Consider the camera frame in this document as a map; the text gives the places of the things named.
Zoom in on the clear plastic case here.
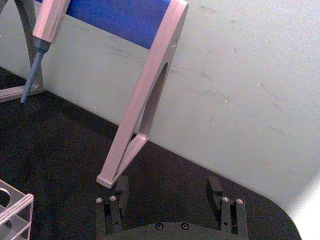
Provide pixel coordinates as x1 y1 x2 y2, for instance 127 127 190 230
0 178 35 240

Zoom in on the plain pale wall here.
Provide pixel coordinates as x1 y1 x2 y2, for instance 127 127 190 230
0 0 320 240

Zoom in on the grey metal rack, blue bar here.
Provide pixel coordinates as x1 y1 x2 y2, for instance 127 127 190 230
0 0 190 190

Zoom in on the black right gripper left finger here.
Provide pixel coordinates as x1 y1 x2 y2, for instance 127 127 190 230
95 174 130 240

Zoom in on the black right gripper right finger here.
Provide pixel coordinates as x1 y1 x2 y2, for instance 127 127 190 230
206 175 250 239

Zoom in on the silver hex-handled tool, dark shaft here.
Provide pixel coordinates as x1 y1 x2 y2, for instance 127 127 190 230
19 0 72 105

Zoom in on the black table cloth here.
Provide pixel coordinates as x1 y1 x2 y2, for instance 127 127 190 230
0 65 302 240

